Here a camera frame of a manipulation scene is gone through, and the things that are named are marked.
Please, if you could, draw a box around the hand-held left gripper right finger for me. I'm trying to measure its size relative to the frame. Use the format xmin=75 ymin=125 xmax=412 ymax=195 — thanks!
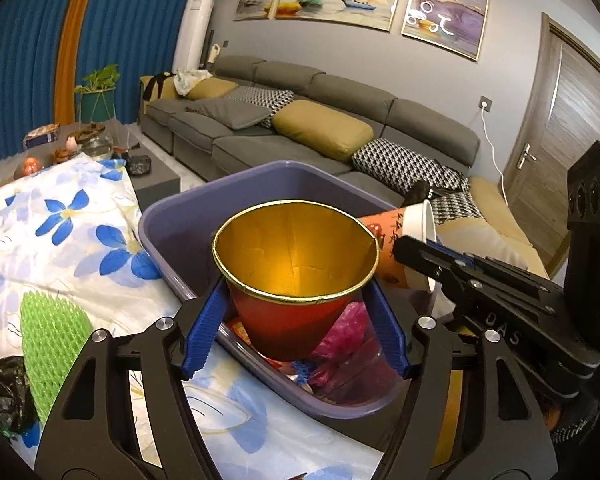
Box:
xmin=366 ymin=279 xmax=554 ymax=480

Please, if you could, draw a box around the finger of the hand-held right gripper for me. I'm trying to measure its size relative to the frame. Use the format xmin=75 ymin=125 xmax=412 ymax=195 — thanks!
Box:
xmin=426 ymin=240 xmax=477 ymax=267
xmin=394 ymin=234 xmax=462 ymax=287

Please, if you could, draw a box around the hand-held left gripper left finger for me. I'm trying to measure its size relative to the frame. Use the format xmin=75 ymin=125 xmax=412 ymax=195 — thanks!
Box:
xmin=34 ymin=277 xmax=231 ymax=480

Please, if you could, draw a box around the orange paper cup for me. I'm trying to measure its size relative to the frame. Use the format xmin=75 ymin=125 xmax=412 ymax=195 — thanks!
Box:
xmin=356 ymin=199 xmax=438 ymax=293

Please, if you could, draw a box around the pink plastic bag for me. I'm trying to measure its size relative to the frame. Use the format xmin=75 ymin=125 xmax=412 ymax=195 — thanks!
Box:
xmin=312 ymin=302 xmax=381 ymax=376

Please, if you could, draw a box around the red cup gold inside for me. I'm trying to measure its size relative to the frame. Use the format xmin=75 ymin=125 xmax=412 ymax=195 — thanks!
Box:
xmin=212 ymin=200 xmax=381 ymax=362

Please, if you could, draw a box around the purple plastic bin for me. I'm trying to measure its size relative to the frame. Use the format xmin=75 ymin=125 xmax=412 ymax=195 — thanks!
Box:
xmin=139 ymin=160 xmax=411 ymax=420

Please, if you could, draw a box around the person's right hand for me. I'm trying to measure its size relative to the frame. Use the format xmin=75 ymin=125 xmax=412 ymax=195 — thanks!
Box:
xmin=544 ymin=370 xmax=600 ymax=446

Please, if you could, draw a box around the beige cushion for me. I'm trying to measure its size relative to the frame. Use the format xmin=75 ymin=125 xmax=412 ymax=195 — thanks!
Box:
xmin=437 ymin=217 xmax=536 ymax=271

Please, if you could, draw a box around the houndstooth cushion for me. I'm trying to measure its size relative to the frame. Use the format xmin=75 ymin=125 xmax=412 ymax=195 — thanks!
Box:
xmin=432 ymin=192 xmax=483 ymax=223
xmin=351 ymin=137 xmax=463 ymax=196
xmin=225 ymin=86 xmax=295 ymax=128

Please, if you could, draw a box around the dark object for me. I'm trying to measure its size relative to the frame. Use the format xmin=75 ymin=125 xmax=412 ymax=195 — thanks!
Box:
xmin=405 ymin=180 xmax=471 ymax=206

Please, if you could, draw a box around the green foam net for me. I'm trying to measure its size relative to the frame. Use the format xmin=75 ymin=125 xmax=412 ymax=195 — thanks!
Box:
xmin=19 ymin=291 xmax=93 ymax=423

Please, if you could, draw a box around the large mustard cushion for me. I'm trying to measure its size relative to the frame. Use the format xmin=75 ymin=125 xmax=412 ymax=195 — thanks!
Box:
xmin=271 ymin=100 xmax=376 ymax=163

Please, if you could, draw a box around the grey coffee table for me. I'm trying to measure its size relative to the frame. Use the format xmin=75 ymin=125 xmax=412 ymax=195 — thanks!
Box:
xmin=15 ymin=120 xmax=181 ymax=201

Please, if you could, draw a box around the blue floral blanket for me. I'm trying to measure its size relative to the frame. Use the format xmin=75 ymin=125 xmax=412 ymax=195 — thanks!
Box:
xmin=0 ymin=155 xmax=386 ymax=480

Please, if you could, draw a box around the wooden door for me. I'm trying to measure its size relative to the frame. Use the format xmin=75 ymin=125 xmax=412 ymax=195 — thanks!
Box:
xmin=500 ymin=12 xmax=600 ymax=281

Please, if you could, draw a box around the grey sofa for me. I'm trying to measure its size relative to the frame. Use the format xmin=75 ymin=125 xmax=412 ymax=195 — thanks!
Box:
xmin=140 ymin=55 xmax=551 ymax=281

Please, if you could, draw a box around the black plastic bag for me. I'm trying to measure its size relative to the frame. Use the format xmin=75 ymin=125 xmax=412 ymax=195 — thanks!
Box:
xmin=0 ymin=355 xmax=41 ymax=436

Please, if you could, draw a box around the glass bowl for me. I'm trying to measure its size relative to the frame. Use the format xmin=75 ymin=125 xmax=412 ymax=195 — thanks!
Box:
xmin=82 ymin=132 xmax=115 ymax=161

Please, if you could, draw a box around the grey cushion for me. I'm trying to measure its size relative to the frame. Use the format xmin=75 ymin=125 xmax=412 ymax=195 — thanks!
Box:
xmin=186 ymin=97 xmax=276 ymax=129

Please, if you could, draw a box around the purple toned painting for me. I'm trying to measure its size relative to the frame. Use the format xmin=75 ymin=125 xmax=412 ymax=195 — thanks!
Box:
xmin=401 ymin=0 xmax=492 ymax=63

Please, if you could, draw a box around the small mustard cushion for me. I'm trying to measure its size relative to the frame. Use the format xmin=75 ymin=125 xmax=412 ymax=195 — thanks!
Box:
xmin=185 ymin=79 xmax=238 ymax=102

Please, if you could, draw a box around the white plastic bag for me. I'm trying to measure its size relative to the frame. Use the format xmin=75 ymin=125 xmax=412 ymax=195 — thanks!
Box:
xmin=174 ymin=69 xmax=213 ymax=96

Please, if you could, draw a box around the blue box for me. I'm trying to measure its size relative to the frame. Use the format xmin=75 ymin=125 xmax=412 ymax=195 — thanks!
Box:
xmin=23 ymin=124 xmax=62 ymax=149

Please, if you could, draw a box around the potted plant green pot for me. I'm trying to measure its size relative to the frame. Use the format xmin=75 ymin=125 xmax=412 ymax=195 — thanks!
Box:
xmin=74 ymin=64 xmax=121 ymax=126

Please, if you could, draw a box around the white tower air conditioner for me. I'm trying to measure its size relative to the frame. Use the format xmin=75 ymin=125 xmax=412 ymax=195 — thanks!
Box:
xmin=172 ymin=0 xmax=216 ymax=72

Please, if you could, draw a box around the blue curtain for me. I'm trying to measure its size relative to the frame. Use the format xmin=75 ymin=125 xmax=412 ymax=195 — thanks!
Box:
xmin=0 ymin=5 xmax=78 ymax=171
xmin=80 ymin=0 xmax=226 ymax=126

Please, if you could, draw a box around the orange curtain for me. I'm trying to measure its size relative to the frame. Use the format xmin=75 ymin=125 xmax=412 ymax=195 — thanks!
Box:
xmin=55 ymin=0 xmax=111 ymax=126

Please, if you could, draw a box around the white cable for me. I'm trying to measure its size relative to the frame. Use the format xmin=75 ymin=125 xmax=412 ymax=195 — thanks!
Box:
xmin=467 ymin=110 xmax=511 ymax=206

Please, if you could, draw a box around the silver door handle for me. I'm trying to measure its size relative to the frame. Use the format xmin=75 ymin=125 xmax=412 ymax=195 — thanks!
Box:
xmin=511 ymin=142 xmax=537 ymax=168

